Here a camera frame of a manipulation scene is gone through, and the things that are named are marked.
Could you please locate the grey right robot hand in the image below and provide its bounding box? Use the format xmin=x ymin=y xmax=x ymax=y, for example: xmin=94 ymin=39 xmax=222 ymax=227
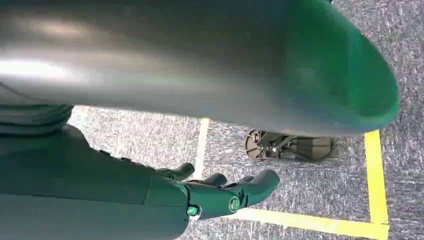
xmin=0 ymin=125 xmax=281 ymax=240

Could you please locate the white floor tape line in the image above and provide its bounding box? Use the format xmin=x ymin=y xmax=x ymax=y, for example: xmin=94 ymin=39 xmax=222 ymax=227
xmin=193 ymin=117 xmax=211 ymax=181

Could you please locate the black robot foot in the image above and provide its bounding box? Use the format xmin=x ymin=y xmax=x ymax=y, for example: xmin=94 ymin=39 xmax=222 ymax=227
xmin=244 ymin=129 xmax=334 ymax=163

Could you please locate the yellow floor tape frame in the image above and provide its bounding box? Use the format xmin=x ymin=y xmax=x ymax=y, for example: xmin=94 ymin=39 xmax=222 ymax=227
xmin=230 ymin=129 xmax=391 ymax=240

